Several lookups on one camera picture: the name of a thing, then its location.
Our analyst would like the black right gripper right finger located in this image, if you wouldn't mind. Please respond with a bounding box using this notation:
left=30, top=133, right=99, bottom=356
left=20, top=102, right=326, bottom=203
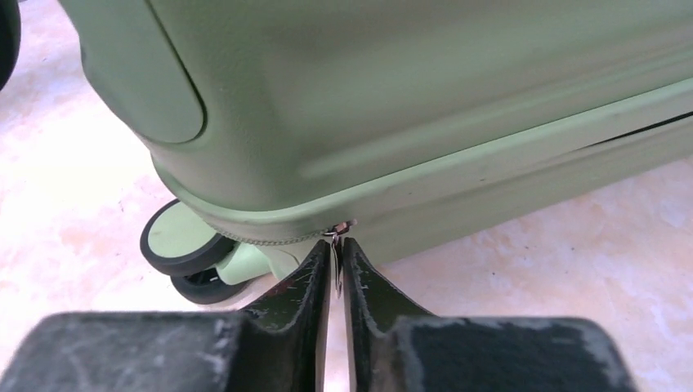
left=342, top=238, right=637, bottom=391

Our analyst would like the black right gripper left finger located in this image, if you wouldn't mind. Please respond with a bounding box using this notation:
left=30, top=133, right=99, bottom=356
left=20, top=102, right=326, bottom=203
left=1, top=240, right=331, bottom=391

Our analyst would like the silver zipper pull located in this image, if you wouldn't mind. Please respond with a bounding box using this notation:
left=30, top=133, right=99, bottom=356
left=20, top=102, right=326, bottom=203
left=324, top=220, right=357, bottom=297

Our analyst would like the green suitcase blue lining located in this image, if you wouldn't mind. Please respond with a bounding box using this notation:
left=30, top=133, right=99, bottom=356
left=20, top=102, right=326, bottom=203
left=62, top=1, right=692, bottom=276

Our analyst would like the suitcase wheel front right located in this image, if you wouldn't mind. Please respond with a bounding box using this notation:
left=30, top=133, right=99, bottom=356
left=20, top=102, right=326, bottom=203
left=140, top=199, right=270, bottom=305

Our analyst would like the suitcase wheel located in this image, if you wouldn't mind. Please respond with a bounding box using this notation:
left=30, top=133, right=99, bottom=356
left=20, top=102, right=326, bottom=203
left=1, top=0, right=21, bottom=89
left=140, top=199, right=270, bottom=305

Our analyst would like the suitcase wheel middle right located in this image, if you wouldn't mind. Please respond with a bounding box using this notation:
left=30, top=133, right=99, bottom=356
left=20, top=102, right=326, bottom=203
left=1, top=0, right=21, bottom=89

